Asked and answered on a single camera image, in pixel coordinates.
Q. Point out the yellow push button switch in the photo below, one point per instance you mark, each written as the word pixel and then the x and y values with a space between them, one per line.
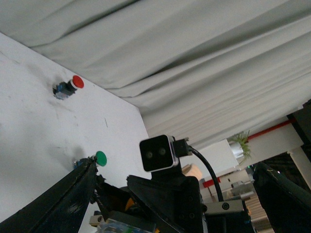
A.
pixel 115 216

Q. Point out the red push button switch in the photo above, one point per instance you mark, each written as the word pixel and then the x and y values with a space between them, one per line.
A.
pixel 64 90

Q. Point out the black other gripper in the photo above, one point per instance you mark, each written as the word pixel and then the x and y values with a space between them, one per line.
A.
pixel 169 199

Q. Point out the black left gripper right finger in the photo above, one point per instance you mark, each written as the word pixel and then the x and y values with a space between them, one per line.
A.
pixel 287 205

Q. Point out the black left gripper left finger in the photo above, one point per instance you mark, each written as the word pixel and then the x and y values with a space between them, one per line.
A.
pixel 61 209

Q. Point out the white pleated curtain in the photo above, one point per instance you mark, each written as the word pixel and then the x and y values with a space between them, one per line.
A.
pixel 203 69

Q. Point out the potted green plant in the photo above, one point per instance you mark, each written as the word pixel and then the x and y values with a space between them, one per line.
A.
pixel 239 146

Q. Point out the green push button switch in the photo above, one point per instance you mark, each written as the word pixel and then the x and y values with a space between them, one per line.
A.
pixel 99 157

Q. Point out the black depth camera box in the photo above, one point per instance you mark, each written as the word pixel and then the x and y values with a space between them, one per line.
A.
pixel 158 154

